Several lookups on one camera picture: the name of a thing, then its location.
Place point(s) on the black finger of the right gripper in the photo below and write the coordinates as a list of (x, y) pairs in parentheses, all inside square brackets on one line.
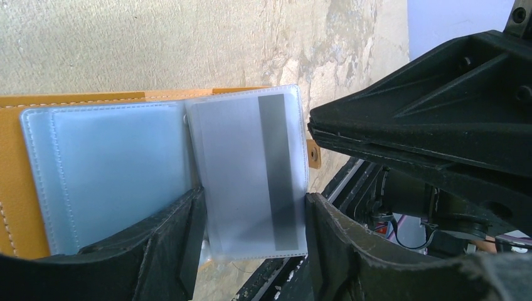
[(466, 102)]

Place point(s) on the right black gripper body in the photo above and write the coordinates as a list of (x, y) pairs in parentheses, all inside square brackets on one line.
[(461, 197)]

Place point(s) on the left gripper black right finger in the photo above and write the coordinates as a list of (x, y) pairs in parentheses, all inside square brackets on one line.
[(390, 272)]

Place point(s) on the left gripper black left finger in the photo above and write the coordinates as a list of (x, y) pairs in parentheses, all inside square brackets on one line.
[(154, 259)]

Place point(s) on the light blue credit card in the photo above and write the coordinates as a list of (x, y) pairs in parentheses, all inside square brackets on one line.
[(99, 169)]

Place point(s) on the orange card holder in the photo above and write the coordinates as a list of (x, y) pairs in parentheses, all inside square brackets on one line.
[(22, 226)]

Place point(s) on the grey striped credit card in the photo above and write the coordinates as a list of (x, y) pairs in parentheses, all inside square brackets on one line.
[(251, 156)]

